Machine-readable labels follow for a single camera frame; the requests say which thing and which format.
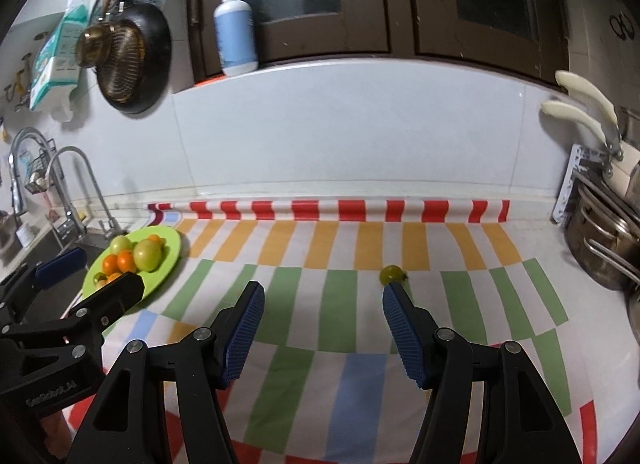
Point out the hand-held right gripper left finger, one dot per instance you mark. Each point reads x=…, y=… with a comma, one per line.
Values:
x=245, y=339

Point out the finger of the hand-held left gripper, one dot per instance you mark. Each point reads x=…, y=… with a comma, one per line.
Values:
x=117, y=294
x=60, y=266

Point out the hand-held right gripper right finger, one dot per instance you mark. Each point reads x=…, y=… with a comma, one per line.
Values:
x=405, y=339

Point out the orange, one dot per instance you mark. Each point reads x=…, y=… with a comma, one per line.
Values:
x=156, y=239
x=116, y=277
x=110, y=262
x=125, y=260

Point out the green plate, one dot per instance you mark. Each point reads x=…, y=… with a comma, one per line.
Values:
x=169, y=254

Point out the steel sink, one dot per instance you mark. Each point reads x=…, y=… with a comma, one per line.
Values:
x=55, y=249

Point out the large green apple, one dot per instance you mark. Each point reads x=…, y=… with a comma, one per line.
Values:
x=147, y=255

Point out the small green apple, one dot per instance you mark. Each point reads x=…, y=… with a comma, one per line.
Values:
x=120, y=244

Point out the colourful checked tablecloth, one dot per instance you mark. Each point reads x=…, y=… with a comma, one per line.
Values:
x=300, y=294

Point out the curved steel faucet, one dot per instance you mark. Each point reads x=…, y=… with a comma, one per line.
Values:
x=70, y=158

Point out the spring neck steel faucet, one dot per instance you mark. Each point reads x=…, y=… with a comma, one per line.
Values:
x=17, y=163

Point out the teal and white carton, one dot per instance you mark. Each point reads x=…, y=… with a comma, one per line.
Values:
x=55, y=63

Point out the brass mesh strainer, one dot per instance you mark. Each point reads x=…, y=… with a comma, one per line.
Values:
x=120, y=63

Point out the stainless steel pot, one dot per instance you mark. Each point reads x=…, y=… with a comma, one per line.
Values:
x=600, y=244

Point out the white plastic rack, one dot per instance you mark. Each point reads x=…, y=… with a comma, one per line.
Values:
x=570, y=183

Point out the cream saucepan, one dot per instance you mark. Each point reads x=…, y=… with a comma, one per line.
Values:
x=575, y=116

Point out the white and blue pump bottle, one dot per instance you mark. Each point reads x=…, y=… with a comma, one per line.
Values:
x=235, y=33

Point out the black wall hook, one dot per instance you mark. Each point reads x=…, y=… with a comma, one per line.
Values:
x=624, y=26

